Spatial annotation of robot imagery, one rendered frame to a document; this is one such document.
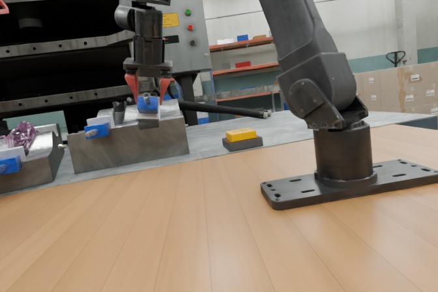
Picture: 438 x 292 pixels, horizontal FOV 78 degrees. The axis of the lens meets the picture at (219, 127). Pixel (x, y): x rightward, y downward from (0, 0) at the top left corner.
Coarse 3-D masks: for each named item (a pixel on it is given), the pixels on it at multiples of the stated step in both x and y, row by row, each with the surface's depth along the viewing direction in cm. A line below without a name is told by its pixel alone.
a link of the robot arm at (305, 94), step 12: (300, 84) 30; (312, 84) 29; (300, 96) 30; (312, 96) 29; (324, 96) 29; (300, 108) 31; (312, 108) 30; (324, 108) 29; (348, 108) 35; (360, 108) 34; (312, 120) 30; (324, 120) 29; (336, 120) 29; (348, 120) 29
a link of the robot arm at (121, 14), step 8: (120, 0) 60; (128, 0) 57; (136, 0) 52; (144, 0) 53; (152, 0) 54; (160, 0) 58; (168, 0) 56; (120, 8) 60; (128, 8) 58; (120, 16) 59; (128, 16) 57; (120, 24) 61; (128, 24) 58
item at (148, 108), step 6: (138, 96) 58; (144, 96) 55; (150, 96) 63; (156, 96) 63; (138, 102) 58; (144, 102) 58; (150, 102) 58; (156, 102) 59; (138, 108) 58; (144, 108) 58; (150, 108) 58; (156, 108) 59; (138, 114) 62; (144, 114) 62; (150, 114) 62; (156, 114) 62; (138, 120) 63; (144, 120) 63; (150, 120) 63; (156, 120) 63
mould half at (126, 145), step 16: (112, 112) 88; (128, 112) 87; (160, 112) 87; (176, 112) 86; (112, 128) 61; (128, 128) 62; (160, 128) 63; (176, 128) 64; (80, 144) 60; (96, 144) 61; (112, 144) 62; (128, 144) 62; (144, 144) 63; (160, 144) 63; (176, 144) 64; (80, 160) 61; (96, 160) 61; (112, 160) 62; (128, 160) 63; (144, 160) 63
